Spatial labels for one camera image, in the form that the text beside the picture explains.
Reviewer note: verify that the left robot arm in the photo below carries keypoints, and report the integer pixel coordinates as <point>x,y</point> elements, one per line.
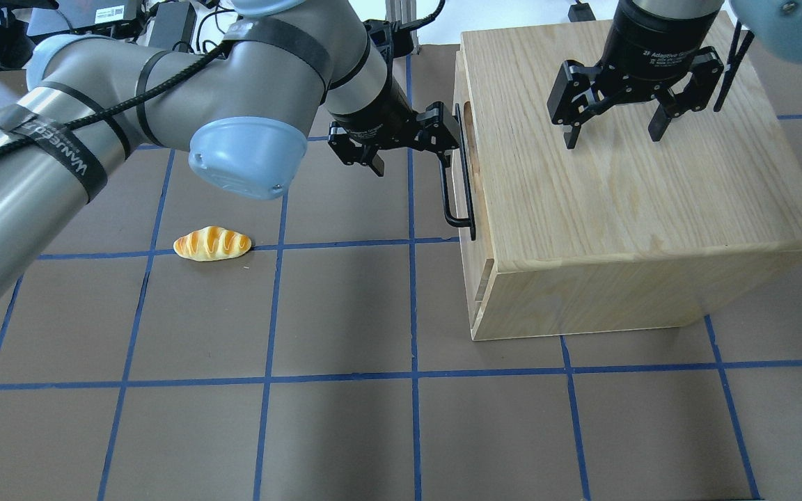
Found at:
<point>242,112</point>

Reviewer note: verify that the wooden drawer cabinet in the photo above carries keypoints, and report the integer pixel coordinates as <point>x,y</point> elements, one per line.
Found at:
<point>621,233</point>

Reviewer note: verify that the brown paper table mat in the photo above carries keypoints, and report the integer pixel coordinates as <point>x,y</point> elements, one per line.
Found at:
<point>334,361</point>

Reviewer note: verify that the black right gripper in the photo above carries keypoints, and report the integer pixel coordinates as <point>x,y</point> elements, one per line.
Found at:
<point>641,43</point>

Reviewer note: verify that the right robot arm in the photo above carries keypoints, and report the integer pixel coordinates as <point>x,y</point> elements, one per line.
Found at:
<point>776,24</point>

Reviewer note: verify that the wooden drawer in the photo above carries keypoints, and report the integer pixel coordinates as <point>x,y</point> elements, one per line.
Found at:
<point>477,252</point>

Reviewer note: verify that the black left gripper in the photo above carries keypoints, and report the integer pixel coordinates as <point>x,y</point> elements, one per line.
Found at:
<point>371,112</point>

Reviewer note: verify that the aluminium frame post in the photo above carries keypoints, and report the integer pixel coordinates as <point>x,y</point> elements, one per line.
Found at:
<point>404,12</point>

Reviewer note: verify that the toy bread loaf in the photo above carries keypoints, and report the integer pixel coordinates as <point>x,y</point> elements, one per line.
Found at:
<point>212,243</point>

